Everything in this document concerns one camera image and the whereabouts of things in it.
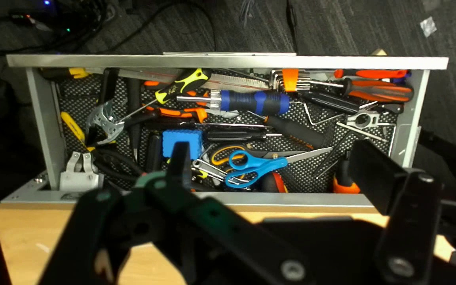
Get slim black screwdriver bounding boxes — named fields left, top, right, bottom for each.
left=206, top=130, right=284, bottom=143

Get yellow black handled screwdriver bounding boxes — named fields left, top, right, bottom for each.
left=117, top=68, right=213, bottom=123

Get orange handled pliers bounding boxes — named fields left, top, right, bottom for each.
left=143, top=80, right=209, bottom=123

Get grey metal drawer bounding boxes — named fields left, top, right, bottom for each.
left=1, top=51, right=449, bottom=208

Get thick black handled screwdriver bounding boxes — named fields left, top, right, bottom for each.
left=248, top=111, right=327, bottom=149

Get black marker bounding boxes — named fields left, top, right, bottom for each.
left=127, top=77, right=142, bottom=161

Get blue handled scissors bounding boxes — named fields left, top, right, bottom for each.
left=224, top=147, right=333, bottom=189

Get orange handled scissors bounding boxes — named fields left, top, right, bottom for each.
left=211, top=144, right=315, bottom=167

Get white metal bracket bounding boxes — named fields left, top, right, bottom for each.
left=59, top=152, right=104, bottom=192

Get hand saw blade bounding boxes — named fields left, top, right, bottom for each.
left=93, top=67, right=271, bottom=92

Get yellow tool handle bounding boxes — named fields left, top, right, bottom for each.
left=68, top=67, right=91, bottom=79

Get silver hex key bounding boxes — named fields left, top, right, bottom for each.
left=302, top=102, right=346, bottom=126

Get silver combination wrench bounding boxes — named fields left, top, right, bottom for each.
left=192, top=158, right=252, bottom=191

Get small silver wrench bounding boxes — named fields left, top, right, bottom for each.
left=346, top=111, right=381, bottom=129

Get slim orange handled screwdriver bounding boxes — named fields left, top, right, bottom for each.
left=333, top=68, right=411, bottom=80

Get hex key set orange holder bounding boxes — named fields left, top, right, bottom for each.
left=270, top=68, right=312, bottom=92

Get red black tool handle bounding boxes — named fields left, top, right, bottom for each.
left=260, top=172, right=289, bottom=193

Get orange black tool handle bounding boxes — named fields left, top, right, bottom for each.
left=333, top=150, right=361, bottom=194

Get blue rubber block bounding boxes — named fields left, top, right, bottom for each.
left=161, top=129, right=203, bottom=160

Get blue black handled screwdriver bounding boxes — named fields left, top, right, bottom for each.
left=177, top=89, right=291, bottom=115

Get coil of black cable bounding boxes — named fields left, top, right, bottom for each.
left=93, top=148, right=146, bottom=187

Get bundle of black cables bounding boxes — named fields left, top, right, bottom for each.
left=0, top=0, right=118, bottom=57

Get orange black handled screwdriver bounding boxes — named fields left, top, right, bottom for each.
left=309, top=77, right=414, bottom=103

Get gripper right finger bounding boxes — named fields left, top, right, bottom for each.
left=349, top=139, right=443, bottom=285

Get piece of silver tape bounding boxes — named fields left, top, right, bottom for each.
left=420, top=16, right=438, bottom=38

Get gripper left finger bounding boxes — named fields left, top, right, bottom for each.
left=38, top=142, right=315, bottom=285

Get silver adjustable wrench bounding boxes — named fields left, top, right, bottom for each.
left=85, top=99, right=125, bottom=145

